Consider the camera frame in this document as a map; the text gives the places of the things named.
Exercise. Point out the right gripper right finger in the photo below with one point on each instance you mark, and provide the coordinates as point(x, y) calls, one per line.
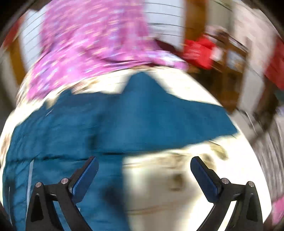
point(247, 214)

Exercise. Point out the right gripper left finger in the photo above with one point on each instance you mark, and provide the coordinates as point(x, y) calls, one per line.
point(42, 214)

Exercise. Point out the teal puffer jacket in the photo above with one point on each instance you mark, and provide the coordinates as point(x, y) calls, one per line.
point(54, 141)

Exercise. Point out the cream floral bedspread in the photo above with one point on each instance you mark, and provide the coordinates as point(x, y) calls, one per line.
point(159, 189)

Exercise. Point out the wooden chair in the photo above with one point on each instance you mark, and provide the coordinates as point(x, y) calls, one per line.
point(228, 69)

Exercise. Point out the red shopping bag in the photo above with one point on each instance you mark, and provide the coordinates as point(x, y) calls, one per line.
point(198, 52)

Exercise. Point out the purple floral bed sheet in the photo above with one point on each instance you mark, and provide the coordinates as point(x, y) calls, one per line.
point(85, 39)

